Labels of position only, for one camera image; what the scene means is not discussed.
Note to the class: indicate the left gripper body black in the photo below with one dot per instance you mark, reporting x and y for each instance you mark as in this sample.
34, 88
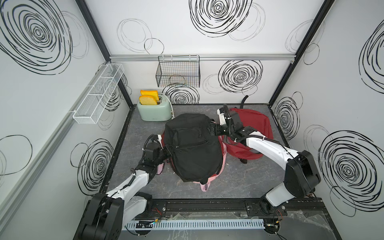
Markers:
160, 159

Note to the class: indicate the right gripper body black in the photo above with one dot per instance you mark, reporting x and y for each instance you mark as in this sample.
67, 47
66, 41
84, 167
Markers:
226, 131

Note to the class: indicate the red backpack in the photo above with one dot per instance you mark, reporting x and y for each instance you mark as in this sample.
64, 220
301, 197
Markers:
254, 119

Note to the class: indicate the black backpack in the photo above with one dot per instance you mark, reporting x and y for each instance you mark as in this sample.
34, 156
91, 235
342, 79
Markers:
193, 147

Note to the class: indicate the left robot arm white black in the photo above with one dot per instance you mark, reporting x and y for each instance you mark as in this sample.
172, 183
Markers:
106, 214

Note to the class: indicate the mint green toaster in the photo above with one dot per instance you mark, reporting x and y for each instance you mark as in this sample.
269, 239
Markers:
163, 111

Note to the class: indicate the pink tape outline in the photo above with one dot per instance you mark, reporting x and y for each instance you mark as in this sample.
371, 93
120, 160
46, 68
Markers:
223, 159

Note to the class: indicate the front yellow toast slice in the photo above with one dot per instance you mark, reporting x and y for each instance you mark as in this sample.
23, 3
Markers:
148, 100

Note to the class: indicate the yellow toast slice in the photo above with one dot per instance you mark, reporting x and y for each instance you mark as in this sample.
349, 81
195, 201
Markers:
148, 100
153, 94

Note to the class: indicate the rear yellow toast slice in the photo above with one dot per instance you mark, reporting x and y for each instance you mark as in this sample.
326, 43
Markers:
153, 94

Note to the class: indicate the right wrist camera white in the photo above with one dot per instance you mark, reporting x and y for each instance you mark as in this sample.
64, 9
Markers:
221, 114

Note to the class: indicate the black wire basket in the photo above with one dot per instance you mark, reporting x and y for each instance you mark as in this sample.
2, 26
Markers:
178, 70

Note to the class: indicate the white mesh wall shelf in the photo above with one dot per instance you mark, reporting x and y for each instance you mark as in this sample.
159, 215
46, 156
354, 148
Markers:
97, 98

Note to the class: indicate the white slotted cable duct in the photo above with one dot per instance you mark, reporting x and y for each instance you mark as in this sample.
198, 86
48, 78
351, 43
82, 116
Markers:
223, 224

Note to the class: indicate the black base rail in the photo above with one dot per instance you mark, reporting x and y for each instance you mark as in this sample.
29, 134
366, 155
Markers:
252, 207

